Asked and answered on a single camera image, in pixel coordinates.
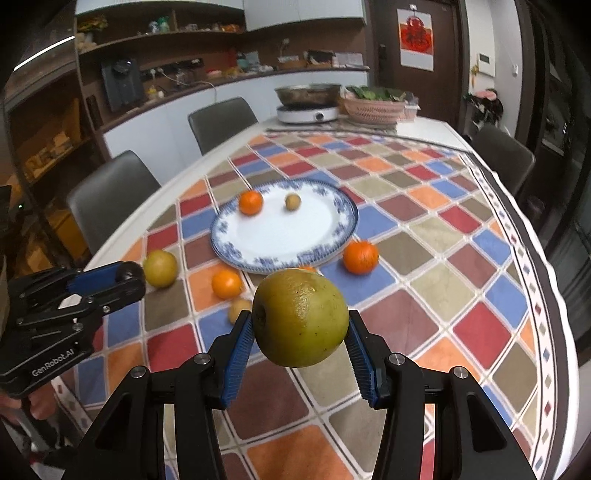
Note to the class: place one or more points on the small brown round fruit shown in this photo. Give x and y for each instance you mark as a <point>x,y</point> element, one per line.
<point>238,308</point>
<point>292,202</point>

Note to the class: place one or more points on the metal pot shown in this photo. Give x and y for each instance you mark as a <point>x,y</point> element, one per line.
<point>307,94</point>

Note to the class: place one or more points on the small orange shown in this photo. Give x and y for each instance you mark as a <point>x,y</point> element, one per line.
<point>226,284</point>
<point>250,203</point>

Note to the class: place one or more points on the colourful checked tablecloth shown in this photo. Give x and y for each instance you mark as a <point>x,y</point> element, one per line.
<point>415,286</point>

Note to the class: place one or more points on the white lower cabinet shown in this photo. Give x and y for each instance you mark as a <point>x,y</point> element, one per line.
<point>161,120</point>

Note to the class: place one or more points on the pink and black bundle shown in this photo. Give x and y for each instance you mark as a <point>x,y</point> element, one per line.
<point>485,101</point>

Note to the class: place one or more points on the yellow pear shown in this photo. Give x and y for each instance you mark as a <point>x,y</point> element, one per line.
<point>160,268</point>

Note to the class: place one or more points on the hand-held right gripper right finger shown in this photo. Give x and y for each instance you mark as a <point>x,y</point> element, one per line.
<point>362,369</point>

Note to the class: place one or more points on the white wall panel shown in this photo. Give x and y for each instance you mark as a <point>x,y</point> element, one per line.
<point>485,62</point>

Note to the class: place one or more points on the wooden side shelf unit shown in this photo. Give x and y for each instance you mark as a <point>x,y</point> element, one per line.
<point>46,138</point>

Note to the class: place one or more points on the teal container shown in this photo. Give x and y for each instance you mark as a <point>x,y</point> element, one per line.
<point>251,60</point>

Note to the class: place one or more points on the white induction cooker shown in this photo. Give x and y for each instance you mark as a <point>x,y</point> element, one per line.
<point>307,115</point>

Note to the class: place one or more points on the person's left hand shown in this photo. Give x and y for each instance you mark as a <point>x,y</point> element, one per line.
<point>41,402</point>

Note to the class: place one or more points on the leafy green vegetables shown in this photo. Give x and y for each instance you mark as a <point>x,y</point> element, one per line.
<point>374,93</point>

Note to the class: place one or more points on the wooden wall shelf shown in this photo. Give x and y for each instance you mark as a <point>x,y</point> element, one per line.
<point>198,46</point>

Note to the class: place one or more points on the black bottle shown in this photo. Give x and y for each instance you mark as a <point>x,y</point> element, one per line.
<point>94,113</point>

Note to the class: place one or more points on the black box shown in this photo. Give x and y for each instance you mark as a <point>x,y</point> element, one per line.
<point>319,56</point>

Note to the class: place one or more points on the black countertop appliance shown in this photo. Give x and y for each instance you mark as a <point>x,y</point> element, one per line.
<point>121,87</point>

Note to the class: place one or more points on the large ribbed orange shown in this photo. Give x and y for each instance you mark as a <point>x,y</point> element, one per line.
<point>360,257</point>

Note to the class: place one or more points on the blue and white plate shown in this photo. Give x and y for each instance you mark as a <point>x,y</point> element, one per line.
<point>286,230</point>

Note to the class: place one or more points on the dark wooden door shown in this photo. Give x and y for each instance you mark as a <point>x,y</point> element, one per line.
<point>443,92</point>

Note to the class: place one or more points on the pink plastic basket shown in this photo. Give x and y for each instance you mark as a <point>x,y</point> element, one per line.
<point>374,110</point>

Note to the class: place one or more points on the red and white wall poster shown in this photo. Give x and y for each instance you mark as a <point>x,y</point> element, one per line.
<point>415,41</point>

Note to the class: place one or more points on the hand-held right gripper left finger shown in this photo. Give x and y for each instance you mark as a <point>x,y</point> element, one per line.
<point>235,364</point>

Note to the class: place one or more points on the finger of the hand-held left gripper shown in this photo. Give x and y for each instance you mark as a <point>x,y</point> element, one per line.
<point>120,295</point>
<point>97,279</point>

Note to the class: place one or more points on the green pear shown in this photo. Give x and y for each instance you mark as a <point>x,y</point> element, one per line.
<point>300,323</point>

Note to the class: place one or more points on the grey dining chair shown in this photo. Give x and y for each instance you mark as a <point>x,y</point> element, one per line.
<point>224,122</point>
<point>113,194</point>
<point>503,157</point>

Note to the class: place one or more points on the black power strip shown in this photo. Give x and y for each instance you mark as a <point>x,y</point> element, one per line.
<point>187,63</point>

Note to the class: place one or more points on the white boxes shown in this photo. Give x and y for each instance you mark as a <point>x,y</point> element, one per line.
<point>349,59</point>

